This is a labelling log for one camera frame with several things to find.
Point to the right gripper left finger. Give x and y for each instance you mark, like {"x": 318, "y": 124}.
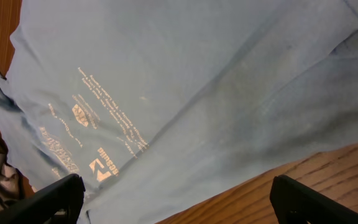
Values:
{"x": 60, "y": 202}

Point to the light blue printed t-shirt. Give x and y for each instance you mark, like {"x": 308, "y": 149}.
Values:
{"x": 161, "y": 104}

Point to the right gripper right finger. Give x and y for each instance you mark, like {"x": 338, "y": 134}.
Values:
{"x": 294, "y": 202}

